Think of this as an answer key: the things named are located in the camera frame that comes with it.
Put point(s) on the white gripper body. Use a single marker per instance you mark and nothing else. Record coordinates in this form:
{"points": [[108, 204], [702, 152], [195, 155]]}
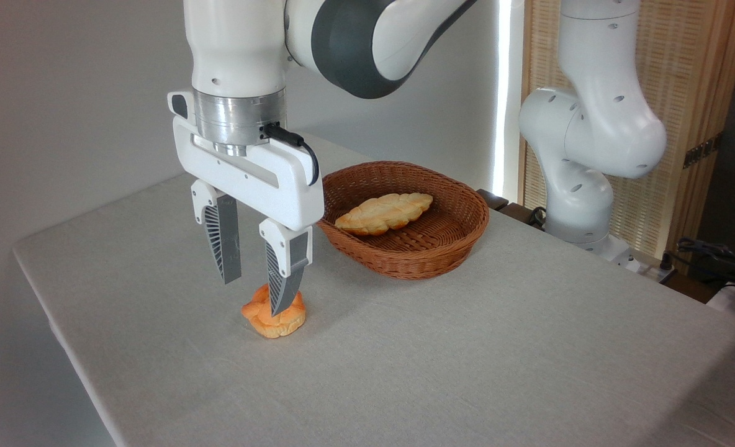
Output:
{"points": [[280, 183]]}

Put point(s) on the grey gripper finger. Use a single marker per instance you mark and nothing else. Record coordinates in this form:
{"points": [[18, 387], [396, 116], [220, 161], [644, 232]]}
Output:
{"points": [[284, 279], [228, 242]]}

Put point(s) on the round knotted bread bun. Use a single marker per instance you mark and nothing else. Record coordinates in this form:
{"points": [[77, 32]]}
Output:
{"points": [[284, 326]]}

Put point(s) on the long braided bread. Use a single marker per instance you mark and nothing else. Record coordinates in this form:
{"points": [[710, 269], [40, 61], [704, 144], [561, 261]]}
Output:
{"points": [[383, 213]]}

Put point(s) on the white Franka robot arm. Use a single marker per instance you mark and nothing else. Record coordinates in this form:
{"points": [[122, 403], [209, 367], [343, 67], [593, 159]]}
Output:
{"points": [[237, 49]]}

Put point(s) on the brown wicker basket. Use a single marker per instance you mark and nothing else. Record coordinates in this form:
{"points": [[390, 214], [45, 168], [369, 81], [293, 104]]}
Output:
{"points": [[432, 248]]}

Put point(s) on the grey tablecloth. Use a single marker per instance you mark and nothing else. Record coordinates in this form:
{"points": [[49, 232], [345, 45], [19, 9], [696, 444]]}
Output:
{"points": [[467, 360]]}

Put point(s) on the dark wooden furniture edge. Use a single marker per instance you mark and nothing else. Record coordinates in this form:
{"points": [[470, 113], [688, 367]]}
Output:
{"points": [[495, 200]]}

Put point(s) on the black screen hinge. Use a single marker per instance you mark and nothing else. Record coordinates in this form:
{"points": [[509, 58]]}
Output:
{"points": [[703, 150]]}

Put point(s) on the wooden slatted folding screen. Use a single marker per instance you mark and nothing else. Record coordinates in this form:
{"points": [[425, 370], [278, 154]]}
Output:
{"points": [[690, 62]]}

